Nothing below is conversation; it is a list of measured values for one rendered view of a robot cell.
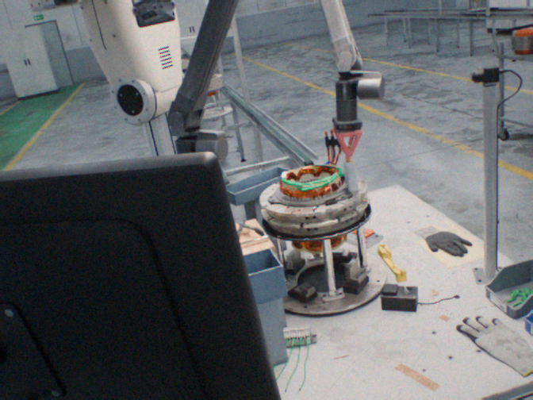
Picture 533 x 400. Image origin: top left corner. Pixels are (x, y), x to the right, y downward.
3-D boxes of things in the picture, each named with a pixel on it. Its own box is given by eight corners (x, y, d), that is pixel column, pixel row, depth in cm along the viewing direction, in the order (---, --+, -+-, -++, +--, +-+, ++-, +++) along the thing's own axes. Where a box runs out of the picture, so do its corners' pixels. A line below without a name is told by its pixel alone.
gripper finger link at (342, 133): (357, 151, 147) (357, 118, 144) (363, 157, 140) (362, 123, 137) (334, 153, 147) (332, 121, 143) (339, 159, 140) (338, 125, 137)
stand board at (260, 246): (275, 254, 132) (274, 246, 131) (203, 274, 128) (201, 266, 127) (256, 225, 150) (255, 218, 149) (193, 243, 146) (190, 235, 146)
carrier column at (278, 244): (289, 284, 163) (279, 225, 155) (282, 286, 162) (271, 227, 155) (287, 280, 165) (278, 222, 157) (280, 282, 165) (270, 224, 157)
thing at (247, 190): (288, 235, 201) (277, 166, 190) (305, 243, 192) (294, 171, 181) (234, 259, 189) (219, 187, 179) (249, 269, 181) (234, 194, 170)
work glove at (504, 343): (554, 367, 114) (554, 359, 113) (508, 383, 112) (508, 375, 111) (489, 313, 136) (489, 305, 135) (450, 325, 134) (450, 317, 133)
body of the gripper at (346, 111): (354, 121, 146) (354, 95, 144) (363, 128, 137) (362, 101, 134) (331, 123, 146) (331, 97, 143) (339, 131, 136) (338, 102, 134)
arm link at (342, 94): (339, 75, 140) (331, 78, 136) (363, 75, 137) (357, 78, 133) (339, 101, 143) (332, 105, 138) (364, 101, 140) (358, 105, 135)
